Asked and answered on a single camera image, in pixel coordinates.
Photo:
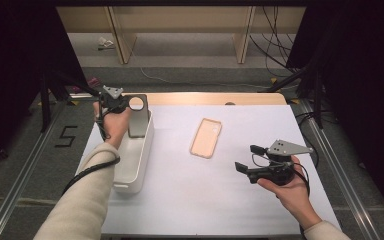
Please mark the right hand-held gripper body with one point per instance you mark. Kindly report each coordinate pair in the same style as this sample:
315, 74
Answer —
276, 175

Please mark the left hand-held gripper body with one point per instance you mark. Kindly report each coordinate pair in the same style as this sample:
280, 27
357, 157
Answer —
111, 101

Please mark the grey phone case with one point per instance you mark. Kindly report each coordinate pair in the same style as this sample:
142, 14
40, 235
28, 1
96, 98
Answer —
139, 123

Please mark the beige phone case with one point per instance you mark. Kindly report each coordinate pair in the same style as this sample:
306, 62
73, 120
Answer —
205, 140

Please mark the white plastic storage box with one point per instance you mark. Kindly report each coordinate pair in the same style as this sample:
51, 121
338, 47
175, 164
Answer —
136, 160

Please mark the person's left hand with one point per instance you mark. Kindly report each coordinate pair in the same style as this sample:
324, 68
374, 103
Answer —
115, 128

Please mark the person's right hand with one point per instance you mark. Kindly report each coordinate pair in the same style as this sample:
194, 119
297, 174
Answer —
295, 196

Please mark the pink object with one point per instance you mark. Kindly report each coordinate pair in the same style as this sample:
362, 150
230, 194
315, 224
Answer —
93, 81

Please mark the white table mat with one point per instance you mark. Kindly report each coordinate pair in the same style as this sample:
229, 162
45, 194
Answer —
233, 200

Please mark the yellow tape piece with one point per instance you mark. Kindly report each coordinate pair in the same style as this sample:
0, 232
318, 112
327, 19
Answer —
273, 80
73, 102
293, 101

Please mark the crumpled white paper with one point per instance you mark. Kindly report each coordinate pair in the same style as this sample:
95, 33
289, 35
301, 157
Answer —
105, 42

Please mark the black metal stand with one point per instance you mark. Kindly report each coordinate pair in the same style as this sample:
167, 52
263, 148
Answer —
318, 100
45, 100

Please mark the light wooden shelf unit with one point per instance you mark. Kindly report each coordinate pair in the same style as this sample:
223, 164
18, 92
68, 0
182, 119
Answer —
180, 20

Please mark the black curtain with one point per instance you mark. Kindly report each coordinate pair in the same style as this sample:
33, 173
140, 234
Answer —
13, 66
363, 83

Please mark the aluminium floor rail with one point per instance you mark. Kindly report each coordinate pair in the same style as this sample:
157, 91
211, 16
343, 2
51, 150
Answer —
346, 186
16, 191

